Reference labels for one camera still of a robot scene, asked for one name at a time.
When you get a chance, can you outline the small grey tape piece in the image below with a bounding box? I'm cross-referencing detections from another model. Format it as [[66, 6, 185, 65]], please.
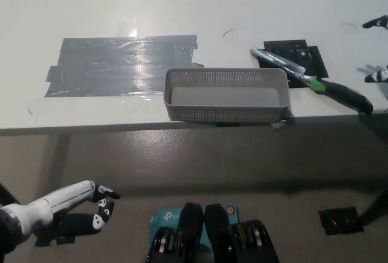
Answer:
[[271, 113, 295, 131]]

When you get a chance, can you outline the black tape patch on desk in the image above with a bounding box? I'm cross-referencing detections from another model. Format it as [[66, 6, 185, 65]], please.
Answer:
[[263, 40, 330, 88]]

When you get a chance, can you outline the teal tp-link box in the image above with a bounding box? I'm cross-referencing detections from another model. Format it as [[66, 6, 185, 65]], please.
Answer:
[[149, 204, 239, 247]]

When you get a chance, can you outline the large grey duct tape patch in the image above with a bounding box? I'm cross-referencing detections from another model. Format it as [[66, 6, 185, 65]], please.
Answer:
[[44, 35, 204, 98]]

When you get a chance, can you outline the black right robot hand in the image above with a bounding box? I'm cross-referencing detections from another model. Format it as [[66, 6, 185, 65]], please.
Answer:
[[362, 14, 388, 84]]

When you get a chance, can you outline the grey perforated plastic basket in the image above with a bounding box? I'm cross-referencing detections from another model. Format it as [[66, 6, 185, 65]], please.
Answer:
[[163, 68, 291, 123]]

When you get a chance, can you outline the black table leg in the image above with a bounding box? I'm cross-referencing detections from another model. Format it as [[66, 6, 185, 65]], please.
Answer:
[[360, 193, 388, 226], [0, 181, 19, 205]]

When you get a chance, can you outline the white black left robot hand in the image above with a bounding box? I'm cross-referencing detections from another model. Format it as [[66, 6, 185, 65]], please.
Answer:
[[2, 179, 121, 239]]

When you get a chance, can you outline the black floor tape patch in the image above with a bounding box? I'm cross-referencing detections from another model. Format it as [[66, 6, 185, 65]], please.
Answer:
[[35, 233, 76, 247], [317, 207, 364, 236]]

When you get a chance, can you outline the garden trowel green black handle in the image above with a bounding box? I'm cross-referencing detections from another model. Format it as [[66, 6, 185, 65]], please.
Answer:
[[249, 48, 373, 115]]

